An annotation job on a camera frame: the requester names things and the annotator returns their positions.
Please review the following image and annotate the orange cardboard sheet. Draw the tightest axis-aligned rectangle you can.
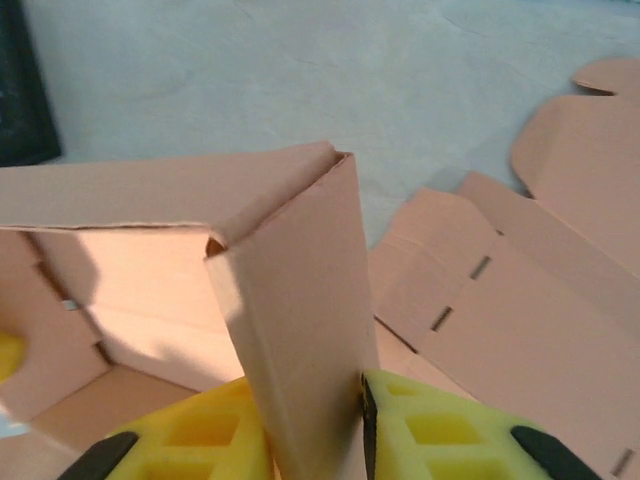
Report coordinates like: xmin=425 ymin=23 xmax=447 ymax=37
xmin=367 ymin=57 xmax=640 ymax=480

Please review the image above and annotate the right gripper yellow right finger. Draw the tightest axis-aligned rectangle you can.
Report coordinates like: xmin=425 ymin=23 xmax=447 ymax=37
xmin=360 ymin=368 xmax=601 ymax=480

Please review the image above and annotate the pink paper box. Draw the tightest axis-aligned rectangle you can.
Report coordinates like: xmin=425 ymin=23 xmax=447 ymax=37
xmin=0 ymin=139 xmax=379 ymax=480

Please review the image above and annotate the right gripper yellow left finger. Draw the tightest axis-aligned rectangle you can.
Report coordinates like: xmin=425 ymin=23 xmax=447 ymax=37
xmin=59 ymin=377 xmax=276 ymax=480

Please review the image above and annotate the black grey chessboard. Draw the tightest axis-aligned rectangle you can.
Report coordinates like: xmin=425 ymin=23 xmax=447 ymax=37
xmin=0 ymin=0 xmax=64 ymax=166

